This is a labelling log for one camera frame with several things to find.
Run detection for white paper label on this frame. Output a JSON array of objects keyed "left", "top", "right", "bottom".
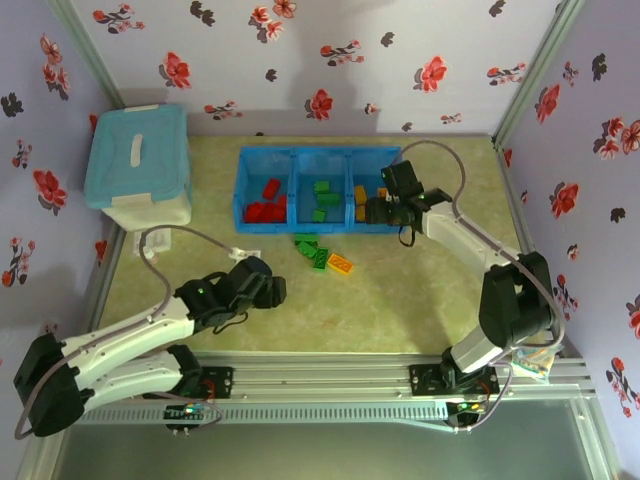
[{"left": 130, "top": 228, "right": 172, "bottom": 256}]

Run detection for blue three-compartment bin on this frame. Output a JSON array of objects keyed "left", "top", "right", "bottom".
[{"left": 232, "top": 145, "right": 410, "bottom": 235}]

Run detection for storage box with blue lid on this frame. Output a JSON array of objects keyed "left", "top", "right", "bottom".
[{"left": 83, "top": 103, "right": 195, "bottom": 230}]

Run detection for clear plastic bag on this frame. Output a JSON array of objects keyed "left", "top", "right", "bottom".
[{"left": 509, "top": 347, "right": 559, "bottom": 385}]

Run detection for left thin black camera cable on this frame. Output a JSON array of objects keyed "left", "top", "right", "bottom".
[{"left": 212, "top": 310, "right": 250, "bottom": 335}]

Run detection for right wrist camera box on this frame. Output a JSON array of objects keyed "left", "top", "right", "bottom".
[{"left": 381, "top": 159, "right": 425, "bottom": 201}]

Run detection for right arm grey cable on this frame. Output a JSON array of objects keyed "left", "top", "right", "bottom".
[{"left": 394, "top": 139, "right": 567, "bottom": 434}]

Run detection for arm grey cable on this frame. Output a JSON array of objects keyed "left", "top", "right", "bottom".
[
  {"left": 394, "top": 139, "right": 567, "bottom": 434},
  {"left": 13, "top": 224, "right": 239, "bottom": 441}
]

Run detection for left arm grey cable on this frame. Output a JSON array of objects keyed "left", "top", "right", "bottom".
[{"left": 13, "top": 224, "right": 239, "bottom": 441}]

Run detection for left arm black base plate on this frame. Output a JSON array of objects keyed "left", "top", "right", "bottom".
[{"left": 197, "top": 366, "right": 235, "bottom": 400}]

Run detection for aluminium frame rails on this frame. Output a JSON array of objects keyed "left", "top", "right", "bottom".
[{"left": 44, "top": 349, "right": 599, "bottom": 401}]

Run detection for grey slotted cable duct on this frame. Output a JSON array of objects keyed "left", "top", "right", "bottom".
[{"left": 79, "top": 403, "right": 449, "bottom": 426}]

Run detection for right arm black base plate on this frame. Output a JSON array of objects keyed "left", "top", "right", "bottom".
[{"left": 408, "top": 363, "right": 501, "bottom": 399}]

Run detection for aluminium corner post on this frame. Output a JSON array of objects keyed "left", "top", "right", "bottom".
[
  {"left": 47, "top": 0, "right": 126, "bottom": 109},
  {"left": 492, "top": 0, "right": 586, "bottom": 151}
]

